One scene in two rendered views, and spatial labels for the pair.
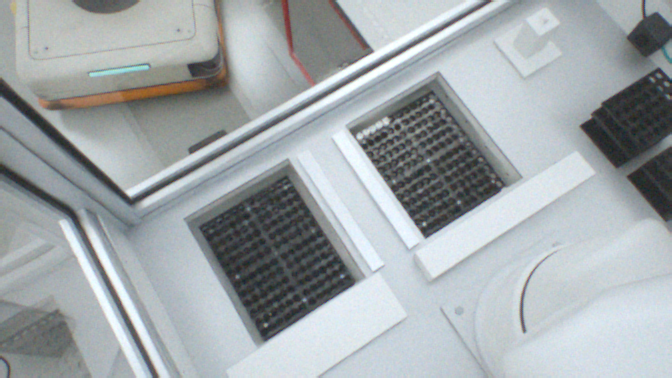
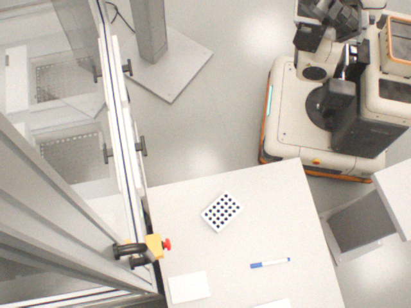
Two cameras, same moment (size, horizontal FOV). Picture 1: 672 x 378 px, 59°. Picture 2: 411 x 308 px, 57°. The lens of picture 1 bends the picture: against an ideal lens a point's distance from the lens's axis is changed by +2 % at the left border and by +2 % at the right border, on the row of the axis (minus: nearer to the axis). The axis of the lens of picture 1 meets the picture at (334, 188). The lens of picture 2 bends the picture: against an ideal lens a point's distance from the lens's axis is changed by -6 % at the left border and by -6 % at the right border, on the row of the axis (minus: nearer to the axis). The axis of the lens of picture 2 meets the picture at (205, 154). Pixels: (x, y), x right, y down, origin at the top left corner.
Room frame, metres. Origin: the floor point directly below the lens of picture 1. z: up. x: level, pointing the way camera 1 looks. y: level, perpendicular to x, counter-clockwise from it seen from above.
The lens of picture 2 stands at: (0.91, -0.46, 2.14)
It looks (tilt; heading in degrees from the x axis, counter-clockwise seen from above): 69 degrees down; 105
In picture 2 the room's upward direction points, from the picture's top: 5 degrees clockwise
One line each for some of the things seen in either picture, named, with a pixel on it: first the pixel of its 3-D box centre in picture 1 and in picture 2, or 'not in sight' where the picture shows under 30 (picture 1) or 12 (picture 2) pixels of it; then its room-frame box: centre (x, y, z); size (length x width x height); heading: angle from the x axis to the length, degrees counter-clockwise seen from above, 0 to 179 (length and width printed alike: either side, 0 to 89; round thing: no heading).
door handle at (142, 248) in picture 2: not in sight; (137, 255); (0.80, -0.41, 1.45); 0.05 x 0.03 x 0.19; 33
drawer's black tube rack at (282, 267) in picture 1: (277, 257); not in sight; (0.21, 0.10, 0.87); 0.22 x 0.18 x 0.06; 33
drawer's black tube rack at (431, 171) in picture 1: (425, 167); not in sight; (0.38, -0.17, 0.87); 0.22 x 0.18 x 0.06; 33
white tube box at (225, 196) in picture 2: not in sight; (221, 212); (0.90, -0.12, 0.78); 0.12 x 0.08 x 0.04; 64
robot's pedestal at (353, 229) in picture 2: not in sight; (377, 215); (1.59, 0.21, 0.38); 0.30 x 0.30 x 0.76; 41
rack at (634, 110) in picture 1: (637, 119); not in sight; (0.42, -0.49, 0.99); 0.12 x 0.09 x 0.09; 123
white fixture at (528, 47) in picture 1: (536, 33); not in sight; (0.58, -0.34, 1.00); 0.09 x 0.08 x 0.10; 33
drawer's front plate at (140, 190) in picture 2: not in sight; (133, 151); (0.55, -0.06, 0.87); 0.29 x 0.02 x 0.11; 123
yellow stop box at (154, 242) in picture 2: not in sight; (155, 246); (0.74, -0.33, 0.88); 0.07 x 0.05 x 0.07; 123
